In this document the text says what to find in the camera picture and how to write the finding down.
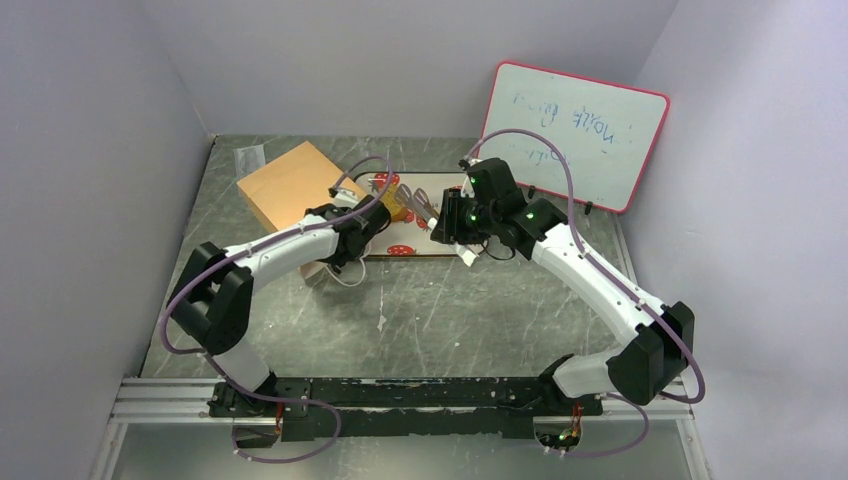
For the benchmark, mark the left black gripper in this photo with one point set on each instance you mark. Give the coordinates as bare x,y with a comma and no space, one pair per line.
338,260

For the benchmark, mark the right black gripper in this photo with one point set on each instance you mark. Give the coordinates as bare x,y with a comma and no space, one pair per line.
448,229

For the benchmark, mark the strawberry pattern tray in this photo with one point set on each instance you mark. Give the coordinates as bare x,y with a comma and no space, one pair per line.
410,236

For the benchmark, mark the fake orange bread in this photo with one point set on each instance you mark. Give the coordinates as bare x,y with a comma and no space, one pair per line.
397,209

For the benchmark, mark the brown paper bag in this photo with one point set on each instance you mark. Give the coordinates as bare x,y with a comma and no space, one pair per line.
279,194

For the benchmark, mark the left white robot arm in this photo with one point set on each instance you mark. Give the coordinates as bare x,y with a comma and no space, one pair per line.
212,299

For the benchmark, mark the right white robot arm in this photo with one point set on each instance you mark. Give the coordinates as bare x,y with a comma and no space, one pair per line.
655,339

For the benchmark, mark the clear plastic wrapper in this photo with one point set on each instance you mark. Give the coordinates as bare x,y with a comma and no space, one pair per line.
250,158

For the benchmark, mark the pink framed whiteboard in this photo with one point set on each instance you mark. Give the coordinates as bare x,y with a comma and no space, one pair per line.
568,134

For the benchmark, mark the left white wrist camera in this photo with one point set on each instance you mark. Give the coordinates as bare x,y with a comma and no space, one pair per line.
344,198

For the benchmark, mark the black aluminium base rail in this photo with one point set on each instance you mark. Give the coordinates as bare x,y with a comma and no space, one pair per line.
317,408

